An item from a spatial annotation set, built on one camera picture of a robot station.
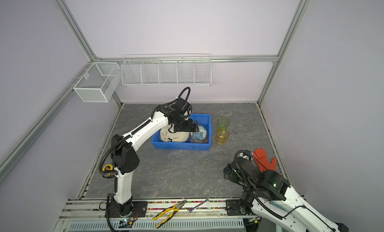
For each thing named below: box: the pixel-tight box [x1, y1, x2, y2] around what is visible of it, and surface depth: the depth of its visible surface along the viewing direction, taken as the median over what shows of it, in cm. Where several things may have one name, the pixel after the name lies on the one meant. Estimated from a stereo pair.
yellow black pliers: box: [152, 199, 187, 229], surface depth 74 cm
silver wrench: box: [187, 197, 210, 215], surface depth 77 cm
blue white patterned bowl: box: [189, 124, 209, 144], surface depth 93 cm
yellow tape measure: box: [102, 164, 114, 172], surface depth 88 cm
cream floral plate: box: [159, 124, 190, 143], surface depth 98 cm
